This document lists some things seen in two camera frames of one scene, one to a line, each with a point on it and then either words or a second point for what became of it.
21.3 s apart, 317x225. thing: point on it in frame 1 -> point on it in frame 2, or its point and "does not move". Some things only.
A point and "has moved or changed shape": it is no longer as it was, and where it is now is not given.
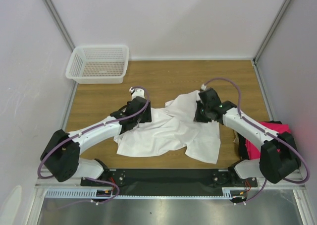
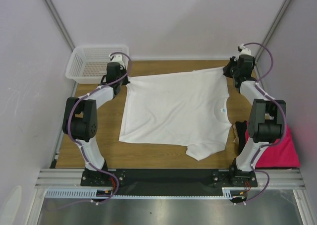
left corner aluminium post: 55,15 does not move
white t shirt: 172,127 has moved or changed shape
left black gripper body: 145,117 -> 123,82
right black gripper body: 200,113 -> 229,68
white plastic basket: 98,64 does not move
